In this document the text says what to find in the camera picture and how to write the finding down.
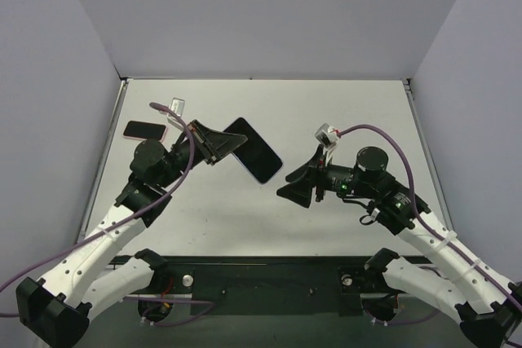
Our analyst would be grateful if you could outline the black phone from lilac case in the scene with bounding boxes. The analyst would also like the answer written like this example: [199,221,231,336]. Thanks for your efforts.
[224,117,283,184]

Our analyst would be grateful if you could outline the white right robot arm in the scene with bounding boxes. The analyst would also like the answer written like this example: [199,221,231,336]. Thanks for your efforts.
[276,147,521,347]

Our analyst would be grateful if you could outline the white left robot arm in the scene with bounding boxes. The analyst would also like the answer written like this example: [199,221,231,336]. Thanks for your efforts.
[15,121,247,347]

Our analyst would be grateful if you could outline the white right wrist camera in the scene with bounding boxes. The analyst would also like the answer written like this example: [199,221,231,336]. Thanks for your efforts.
[315,123,339,150]

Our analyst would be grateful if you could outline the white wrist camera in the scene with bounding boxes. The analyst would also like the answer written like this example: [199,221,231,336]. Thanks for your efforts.
[315,123,339,150]
[167,98,186,125]

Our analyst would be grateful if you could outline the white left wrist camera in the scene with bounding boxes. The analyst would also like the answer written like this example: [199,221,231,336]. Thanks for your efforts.
[167,98,186,125]

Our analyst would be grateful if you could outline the aluminium table edge rail left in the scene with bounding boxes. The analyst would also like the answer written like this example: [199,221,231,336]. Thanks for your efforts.
[76,78,129,243]

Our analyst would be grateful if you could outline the aluminium table edge rail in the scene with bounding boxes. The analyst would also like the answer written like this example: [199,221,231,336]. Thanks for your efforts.
[402,78,453,229]
[76,78,129,243]

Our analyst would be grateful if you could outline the aluminium table edge rail right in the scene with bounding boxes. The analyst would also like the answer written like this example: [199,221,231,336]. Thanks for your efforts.
[402,78,453,229]

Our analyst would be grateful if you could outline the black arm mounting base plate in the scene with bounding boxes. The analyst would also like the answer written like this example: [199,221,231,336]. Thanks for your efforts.
[117,256,415,319]

